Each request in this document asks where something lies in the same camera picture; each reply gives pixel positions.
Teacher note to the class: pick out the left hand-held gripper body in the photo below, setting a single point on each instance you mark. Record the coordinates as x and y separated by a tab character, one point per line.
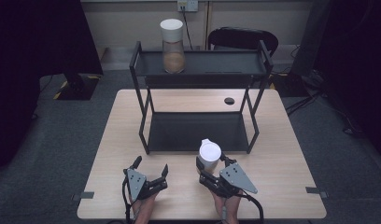
136	184

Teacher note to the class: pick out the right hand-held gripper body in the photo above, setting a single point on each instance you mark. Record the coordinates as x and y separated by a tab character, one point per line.
237	179

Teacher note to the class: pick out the black two-tier metal rack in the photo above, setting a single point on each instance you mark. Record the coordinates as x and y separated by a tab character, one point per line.
198	132

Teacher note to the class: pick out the person's left hand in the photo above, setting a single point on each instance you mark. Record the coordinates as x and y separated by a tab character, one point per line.
145	208

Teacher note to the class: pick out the person's right hand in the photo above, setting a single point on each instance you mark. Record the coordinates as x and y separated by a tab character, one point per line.
229	209

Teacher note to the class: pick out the black table grommet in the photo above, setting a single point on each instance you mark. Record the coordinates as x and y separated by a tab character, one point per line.
229	100

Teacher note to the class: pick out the black stand base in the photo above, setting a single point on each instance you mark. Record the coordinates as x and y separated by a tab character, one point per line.
78	87

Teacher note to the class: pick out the black chair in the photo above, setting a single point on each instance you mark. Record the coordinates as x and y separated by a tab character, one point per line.
241	38

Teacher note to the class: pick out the dark curtain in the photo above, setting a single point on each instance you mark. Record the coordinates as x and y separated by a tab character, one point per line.
356	62
30	62

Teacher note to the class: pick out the white wall socket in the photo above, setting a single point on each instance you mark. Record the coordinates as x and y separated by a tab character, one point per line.
187	5

